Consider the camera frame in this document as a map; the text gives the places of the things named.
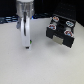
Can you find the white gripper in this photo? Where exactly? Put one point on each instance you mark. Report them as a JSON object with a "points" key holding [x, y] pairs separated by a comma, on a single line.
{"points": [[23, 25]]}

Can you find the black kcup holder drawer unit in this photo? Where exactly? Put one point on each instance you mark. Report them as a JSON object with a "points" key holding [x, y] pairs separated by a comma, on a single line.
{"points": [[55, 30]]}

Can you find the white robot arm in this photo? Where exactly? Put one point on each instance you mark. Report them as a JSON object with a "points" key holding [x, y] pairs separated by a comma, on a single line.
{"points": [[25, 5]]}

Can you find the red white kcup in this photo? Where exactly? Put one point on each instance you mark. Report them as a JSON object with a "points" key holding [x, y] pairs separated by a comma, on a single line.
{"points": [[69, 33], [56, 19]]}

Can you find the red white kcup front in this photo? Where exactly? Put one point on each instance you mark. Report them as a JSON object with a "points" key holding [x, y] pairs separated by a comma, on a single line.
{"points": [[69, 33]]}

